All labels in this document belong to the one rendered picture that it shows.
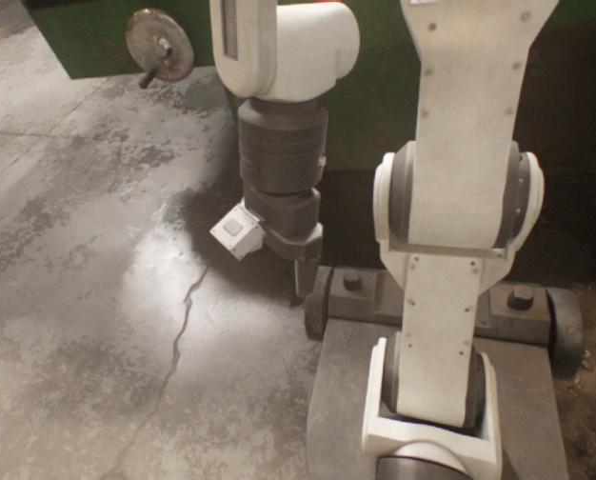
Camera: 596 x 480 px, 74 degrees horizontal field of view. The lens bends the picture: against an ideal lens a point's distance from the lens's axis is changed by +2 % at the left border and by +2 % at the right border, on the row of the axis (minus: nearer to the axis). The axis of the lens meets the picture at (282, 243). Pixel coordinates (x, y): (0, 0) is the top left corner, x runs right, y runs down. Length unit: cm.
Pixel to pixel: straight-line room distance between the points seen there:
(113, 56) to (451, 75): 117
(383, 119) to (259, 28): 113
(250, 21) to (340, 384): 74
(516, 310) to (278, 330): 61
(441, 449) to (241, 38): 60
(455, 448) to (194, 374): 73
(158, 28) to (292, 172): 94
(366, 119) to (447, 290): 90
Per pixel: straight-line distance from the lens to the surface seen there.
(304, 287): 46
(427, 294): 65
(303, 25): 37
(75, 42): 155
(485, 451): 71
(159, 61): 133
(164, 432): 117
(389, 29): 121
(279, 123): 36
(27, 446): 139
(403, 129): 145
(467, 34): 52
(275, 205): 41
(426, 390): 72
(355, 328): 95
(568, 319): 101
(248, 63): 34
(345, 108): 141
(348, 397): 89
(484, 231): 55
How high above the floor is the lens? 101
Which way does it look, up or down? 48 degrees down
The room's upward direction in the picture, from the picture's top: 17 degrees counter-clockwise
